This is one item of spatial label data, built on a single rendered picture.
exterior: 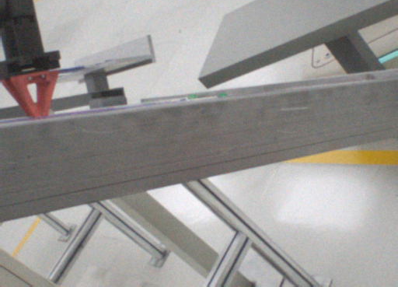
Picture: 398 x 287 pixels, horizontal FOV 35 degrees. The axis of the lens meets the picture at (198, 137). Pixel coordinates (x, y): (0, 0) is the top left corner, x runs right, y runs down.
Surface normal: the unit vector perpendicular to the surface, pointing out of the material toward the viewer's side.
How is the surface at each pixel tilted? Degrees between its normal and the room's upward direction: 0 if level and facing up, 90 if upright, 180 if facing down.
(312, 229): 0
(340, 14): 0
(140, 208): 90
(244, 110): 90
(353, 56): 90
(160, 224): 90
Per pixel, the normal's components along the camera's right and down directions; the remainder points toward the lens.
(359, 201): -0.63, -0.61
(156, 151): 0.61, -0.01
